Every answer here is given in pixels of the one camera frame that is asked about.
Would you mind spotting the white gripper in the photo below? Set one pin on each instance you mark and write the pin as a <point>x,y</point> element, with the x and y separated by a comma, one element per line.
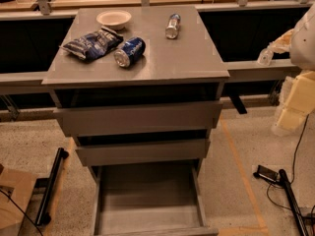
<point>304,46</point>

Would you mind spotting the blue pepsi can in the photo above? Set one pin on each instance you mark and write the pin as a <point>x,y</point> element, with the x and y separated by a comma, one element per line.
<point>130,52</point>

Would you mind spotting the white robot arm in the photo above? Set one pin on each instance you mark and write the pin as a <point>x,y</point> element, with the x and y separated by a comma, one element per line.
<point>302,48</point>

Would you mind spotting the grey middle drawer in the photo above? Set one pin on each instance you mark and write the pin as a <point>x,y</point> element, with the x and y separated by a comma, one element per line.
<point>143,152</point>

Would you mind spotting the silver blue can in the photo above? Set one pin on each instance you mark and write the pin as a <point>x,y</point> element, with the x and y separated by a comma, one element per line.
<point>173,26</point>

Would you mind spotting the grey drawer cabinet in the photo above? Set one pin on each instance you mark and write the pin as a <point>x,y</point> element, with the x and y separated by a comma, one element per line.
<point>185,69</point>

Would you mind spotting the grey top drawer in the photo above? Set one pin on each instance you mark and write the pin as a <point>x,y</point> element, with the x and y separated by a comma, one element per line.
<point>132,119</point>

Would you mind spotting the grey open bottom drawer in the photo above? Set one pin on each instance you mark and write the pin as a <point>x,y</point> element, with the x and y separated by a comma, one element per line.
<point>149,199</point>

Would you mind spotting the clear sanitizer bottle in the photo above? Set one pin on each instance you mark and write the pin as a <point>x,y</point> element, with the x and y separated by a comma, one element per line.
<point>265,57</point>

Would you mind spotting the black bar right floor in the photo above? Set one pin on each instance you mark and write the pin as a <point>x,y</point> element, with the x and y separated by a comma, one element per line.
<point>293,204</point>

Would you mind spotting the black device on floor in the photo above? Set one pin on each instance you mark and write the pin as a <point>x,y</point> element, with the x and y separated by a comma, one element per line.
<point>266,174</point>

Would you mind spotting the white paper bowl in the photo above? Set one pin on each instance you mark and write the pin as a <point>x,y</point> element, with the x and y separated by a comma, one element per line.
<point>114,19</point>

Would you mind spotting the blue chip bag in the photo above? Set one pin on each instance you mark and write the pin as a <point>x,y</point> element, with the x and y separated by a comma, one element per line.
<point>94,45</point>

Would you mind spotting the black bar on floor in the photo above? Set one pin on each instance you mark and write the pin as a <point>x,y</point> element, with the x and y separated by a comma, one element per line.
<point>43,217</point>

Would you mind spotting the cardboard box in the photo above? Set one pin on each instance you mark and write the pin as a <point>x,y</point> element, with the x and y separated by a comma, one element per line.
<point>16,192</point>

